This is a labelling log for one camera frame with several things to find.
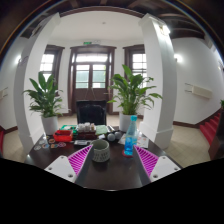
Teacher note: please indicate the white wall-mounted unit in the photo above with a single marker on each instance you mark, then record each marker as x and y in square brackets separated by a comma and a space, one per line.
[199, 91]
[3, 94]

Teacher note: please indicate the red plastic box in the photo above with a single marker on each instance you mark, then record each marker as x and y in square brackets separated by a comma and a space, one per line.
[62, 136]

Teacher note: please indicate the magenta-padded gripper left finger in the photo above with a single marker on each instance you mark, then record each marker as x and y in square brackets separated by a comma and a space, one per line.
[60, 166]

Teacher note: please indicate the black office chair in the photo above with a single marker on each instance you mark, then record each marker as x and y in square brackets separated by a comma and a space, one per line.
[91, 112]

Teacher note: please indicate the brown box with white jars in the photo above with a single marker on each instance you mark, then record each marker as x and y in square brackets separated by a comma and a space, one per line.
[86, 131]

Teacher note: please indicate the grey-headed black microphone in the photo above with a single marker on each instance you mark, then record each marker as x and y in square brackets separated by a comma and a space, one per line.
[111, 137]
[118, 135]

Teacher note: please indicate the clear blue-capped drink bottle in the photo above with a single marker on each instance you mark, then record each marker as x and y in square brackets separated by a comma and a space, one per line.
[130, 140]

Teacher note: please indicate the green cloth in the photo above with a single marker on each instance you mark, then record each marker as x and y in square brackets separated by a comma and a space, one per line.
[101, 129]

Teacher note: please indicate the green plant in white pot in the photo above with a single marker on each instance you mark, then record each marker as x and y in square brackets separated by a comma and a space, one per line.
[131, 90]
[45, 96]

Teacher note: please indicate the white printed paper sheet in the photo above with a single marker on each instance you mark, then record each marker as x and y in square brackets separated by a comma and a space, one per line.
[143, 141]

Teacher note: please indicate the red carpeted staircase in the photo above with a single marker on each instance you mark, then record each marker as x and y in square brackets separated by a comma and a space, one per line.
[210, 128]

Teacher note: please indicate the colourful round stickers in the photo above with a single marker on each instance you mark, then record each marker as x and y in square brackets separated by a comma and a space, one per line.
[50, 145]

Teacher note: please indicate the dark wooden glazed door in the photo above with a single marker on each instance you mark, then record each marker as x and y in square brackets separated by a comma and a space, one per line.
[91, 73]

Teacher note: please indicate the dark-framed window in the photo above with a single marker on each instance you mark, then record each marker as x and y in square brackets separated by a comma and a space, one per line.
[138, 61]
[47, 63]

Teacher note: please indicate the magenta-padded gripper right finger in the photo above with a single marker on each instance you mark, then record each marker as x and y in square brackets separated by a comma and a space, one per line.
[165, 166]

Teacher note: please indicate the green and white box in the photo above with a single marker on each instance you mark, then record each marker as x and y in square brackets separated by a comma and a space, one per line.
[68, 127]

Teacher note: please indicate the flat round red coaster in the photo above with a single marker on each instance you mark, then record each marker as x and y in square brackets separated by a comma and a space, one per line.
[125, 154]

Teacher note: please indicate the flat black device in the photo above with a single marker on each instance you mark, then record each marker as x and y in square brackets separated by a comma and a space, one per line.
[81, 143]

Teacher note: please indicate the green exit sign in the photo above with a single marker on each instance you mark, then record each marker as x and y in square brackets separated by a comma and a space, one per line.
[87, 43]

